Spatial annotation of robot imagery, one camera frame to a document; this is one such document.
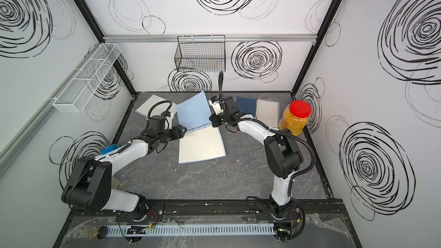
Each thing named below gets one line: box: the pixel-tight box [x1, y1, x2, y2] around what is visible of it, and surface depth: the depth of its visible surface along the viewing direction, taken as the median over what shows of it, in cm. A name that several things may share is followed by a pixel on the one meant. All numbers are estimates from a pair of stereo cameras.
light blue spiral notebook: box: [176, 90, 227, 165], surface depth 93 cm
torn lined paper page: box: [135, 94, 177, 120], surface depth 82 cm
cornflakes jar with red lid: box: [278, 100, 312, 137], surface depth 93 cm
